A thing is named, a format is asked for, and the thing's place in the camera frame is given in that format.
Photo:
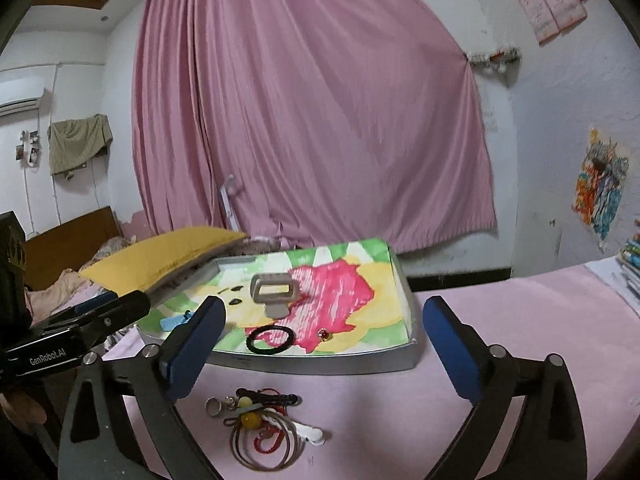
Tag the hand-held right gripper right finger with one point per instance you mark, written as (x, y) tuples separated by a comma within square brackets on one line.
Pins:
[(450, 352)]

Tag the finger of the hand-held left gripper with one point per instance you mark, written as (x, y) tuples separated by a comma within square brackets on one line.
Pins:
[(97, 302), (120, 311)]

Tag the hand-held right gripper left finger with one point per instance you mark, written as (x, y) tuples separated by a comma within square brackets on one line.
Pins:
[(190, 350)]

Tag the blue wrist watch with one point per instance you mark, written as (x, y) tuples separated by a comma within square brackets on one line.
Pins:
[(172, 322)]

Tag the black hair clip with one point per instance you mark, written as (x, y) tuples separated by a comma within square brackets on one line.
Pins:
[(270, 398)]

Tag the grey tray with painted lining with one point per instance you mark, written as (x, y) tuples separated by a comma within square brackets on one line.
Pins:
[(350, 320)]

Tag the white hair clip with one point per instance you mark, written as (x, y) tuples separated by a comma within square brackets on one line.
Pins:
[(310, 435)]

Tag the person's left hand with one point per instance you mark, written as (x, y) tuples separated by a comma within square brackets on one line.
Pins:
[(15, 407)]

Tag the peach blanket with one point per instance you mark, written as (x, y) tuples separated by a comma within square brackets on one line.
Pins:
[(55, 295)]

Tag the small floral pillow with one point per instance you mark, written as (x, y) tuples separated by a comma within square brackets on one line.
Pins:
[(115, 250)]

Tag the yellow pillow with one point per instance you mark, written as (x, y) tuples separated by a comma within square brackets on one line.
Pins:
[(150, 255)]

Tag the wooden headboard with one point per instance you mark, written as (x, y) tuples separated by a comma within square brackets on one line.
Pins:
[(75, 235)]

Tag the small red bead earring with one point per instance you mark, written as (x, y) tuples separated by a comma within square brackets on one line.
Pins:
[(325, 334)]

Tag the white folding lamp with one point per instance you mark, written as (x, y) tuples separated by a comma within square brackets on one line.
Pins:
[(229, 200)]

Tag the hanging green towel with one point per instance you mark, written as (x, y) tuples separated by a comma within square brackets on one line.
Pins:
[(75, 145)]

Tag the stack of books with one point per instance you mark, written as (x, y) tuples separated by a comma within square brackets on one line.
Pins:
[(631, 275)]

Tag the white air conditioner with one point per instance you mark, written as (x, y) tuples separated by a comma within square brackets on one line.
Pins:
[(20, 95)]

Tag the pink curtain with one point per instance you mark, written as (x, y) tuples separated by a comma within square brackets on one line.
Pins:
[(310, 110)]

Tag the wall hook with small items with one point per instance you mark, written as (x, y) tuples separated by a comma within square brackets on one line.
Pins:
[(27, 147)]

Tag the colourful wall poster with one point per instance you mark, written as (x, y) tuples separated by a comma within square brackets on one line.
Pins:
[(600, 190)]

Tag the cluster of wall certificates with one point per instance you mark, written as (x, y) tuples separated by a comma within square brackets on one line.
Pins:
[(550, 0)]

